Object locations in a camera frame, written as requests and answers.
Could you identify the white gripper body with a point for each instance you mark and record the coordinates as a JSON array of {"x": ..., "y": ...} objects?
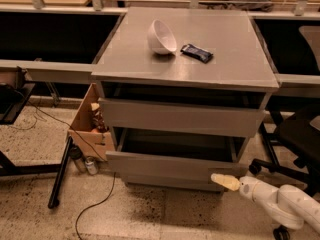
[{"x": 248, "y": 187}]

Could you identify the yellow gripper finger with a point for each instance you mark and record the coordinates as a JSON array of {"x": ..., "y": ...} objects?
[{"x": 228, "y": 181}]

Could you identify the grey drawer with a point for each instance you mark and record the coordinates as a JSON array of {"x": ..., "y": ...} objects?
[
  {"x": 171, "y": 182},
  {"x": 173, "y": 117},
  {"x": 172, "y": 155}
]

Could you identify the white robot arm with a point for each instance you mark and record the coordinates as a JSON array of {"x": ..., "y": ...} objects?
[{"x": 287, "y": 205}]

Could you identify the grey bottom drawer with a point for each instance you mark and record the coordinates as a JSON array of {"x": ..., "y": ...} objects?
[{"x": 171, "y": 182}]

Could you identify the grey top drawer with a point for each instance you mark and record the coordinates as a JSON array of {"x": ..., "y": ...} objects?
[{"x": 173, "y": 117}]

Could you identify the grey drawer cabinet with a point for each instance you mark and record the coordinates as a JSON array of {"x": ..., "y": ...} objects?
[{"x": 182, "y": 92}]

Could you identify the black office chair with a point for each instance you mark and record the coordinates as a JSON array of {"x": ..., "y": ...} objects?
[{"x": 300, "y": 134}]

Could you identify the dark blue snack packet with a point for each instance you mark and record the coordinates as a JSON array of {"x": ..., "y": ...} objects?
[{"x": 197, "y": 53}]

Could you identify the cardboard box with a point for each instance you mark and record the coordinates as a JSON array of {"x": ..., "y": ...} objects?
[{"x": 83, "y": 132}]

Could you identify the silver can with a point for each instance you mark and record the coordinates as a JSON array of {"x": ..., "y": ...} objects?
[{"x": 91, "y": 166}]

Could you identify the brown bottle in box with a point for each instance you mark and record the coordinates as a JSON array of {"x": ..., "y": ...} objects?
[{"x": 97, "y": 118}]

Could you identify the dark spray can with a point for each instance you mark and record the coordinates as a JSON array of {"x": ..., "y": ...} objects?
[{"x": 76, "y": 155}]

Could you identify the white bowl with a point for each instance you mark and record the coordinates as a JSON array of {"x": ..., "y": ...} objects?
[{"x": 161, "y": 39}]

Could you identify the black table leg frame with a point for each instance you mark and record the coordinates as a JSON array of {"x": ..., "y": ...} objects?
[{"x": 15, "y": 93}]

